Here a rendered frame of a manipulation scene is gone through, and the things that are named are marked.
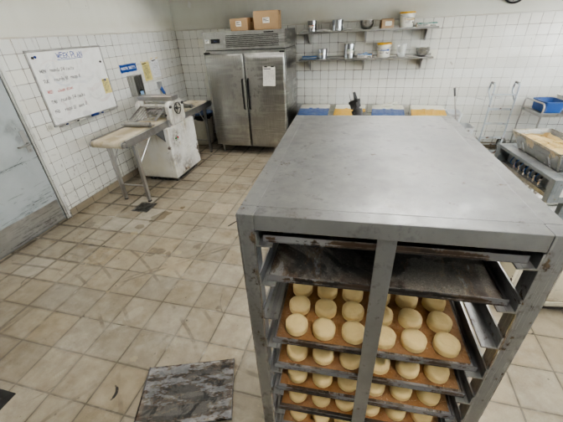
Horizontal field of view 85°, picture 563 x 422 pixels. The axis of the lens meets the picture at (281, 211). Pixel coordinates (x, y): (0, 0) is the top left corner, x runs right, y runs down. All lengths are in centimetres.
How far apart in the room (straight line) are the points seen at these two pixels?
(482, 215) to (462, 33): 589
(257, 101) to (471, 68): 361
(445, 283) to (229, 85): 545
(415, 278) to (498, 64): 607
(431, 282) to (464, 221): 15
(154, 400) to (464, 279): 217
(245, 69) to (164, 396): 475
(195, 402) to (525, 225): 217
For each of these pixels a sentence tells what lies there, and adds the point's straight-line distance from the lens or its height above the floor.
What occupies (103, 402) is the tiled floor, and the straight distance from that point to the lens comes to 267.
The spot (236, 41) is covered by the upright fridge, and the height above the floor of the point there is 191.
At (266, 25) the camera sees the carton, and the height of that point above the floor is 211.
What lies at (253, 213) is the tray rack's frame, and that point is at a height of 182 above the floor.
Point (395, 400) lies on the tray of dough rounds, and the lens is 89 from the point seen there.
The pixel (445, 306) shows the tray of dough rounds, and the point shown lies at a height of 151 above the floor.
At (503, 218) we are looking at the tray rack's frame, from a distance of 56.
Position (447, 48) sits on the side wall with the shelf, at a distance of 635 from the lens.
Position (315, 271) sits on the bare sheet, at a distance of 60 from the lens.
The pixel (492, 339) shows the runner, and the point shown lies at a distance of 70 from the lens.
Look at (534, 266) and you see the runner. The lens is 58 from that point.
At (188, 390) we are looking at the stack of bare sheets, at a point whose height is 2.
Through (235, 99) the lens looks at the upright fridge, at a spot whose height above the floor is 102.
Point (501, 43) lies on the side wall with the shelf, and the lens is 654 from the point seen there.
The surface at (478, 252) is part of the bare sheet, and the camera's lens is 55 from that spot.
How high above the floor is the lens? 207
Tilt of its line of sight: 31 degrees down
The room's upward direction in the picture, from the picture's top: 3 degrees counter-clockwise
